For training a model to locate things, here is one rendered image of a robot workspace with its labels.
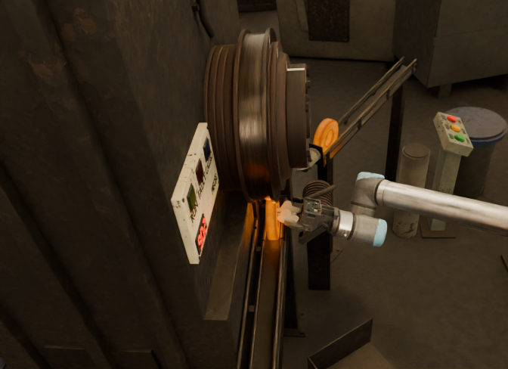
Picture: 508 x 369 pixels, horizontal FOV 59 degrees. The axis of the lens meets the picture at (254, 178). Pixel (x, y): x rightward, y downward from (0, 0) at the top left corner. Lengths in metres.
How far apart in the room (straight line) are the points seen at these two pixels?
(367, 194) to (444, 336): 0.79
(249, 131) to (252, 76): 0.12
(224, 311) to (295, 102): 0.53
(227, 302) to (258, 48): 0.61
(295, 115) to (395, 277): 1.33
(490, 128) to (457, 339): 1.04
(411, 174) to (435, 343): 0.72
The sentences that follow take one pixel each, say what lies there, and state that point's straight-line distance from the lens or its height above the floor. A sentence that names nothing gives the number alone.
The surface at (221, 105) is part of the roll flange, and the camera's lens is 1.07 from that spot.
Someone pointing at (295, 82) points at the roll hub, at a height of 1.24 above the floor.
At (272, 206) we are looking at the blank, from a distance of 1.41.
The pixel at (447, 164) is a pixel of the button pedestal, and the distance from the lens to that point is 2.22.
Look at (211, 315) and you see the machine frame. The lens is 1.10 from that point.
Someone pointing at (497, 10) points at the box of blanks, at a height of 0.60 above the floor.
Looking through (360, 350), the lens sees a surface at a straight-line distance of 1.34.
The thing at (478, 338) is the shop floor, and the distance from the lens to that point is 2.17.
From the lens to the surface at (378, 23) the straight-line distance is 3.92.
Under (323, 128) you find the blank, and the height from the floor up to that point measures 0.77.
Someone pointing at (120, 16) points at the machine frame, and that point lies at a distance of 0.69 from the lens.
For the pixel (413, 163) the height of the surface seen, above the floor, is 0.49.
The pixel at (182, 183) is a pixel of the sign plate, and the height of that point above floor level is 1.24.
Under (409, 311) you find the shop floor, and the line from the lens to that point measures 2.17.
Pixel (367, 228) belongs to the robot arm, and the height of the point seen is 0.71.
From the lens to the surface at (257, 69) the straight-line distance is 1.06.
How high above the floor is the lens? 1.77
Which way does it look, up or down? 39 degrees down
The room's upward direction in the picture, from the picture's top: 8 degrees counter-clockwise
